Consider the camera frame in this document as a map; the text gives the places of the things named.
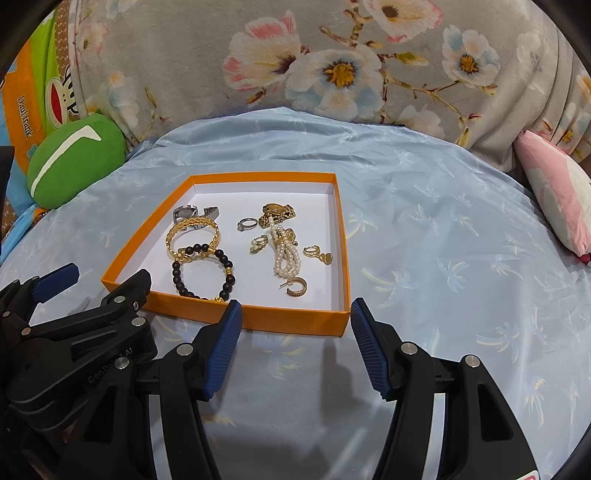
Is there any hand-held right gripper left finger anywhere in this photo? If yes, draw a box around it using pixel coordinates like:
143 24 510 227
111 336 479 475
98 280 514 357
58 299 244 480

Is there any gold and black watch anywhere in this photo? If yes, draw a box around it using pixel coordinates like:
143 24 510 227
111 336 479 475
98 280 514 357
259 202 296 229

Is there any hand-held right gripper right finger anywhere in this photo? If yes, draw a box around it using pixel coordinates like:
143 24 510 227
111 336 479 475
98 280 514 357
349 298 539 480

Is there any grey floral blanket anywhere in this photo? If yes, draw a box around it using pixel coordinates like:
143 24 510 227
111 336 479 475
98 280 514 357
69 0 591 174

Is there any pink pillow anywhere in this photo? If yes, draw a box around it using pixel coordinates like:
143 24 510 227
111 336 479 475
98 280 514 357
513 129 591 266

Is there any orange jewelry box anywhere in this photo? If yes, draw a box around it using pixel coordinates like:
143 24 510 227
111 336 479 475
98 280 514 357
100 172 350 337

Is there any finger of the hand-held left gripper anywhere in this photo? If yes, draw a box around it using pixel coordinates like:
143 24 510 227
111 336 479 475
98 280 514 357
28 269 153 343
0 263 80 333

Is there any gold bangle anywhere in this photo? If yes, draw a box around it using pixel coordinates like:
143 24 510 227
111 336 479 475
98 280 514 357
165 216 221 263

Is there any green plush cushion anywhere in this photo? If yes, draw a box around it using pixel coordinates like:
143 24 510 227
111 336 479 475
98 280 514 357
27 113 127 210

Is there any light blue satin cloth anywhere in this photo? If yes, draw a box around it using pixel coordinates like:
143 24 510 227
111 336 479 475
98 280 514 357
0 106 591 480

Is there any white pearl bracelet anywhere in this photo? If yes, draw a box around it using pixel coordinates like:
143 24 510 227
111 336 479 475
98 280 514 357
269 223 303 280

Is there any black bead bracelet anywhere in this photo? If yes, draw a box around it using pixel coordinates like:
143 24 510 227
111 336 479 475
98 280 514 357
172 244 236 303

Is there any silver watch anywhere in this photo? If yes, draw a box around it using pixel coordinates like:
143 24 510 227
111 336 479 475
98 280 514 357
173 204 220 223

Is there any large gold hoop earring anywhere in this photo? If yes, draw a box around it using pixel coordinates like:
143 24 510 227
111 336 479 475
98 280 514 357
279 276 308 297

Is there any cartoon printed cloth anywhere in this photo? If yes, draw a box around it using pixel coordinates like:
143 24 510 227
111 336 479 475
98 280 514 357
0 9 100 259

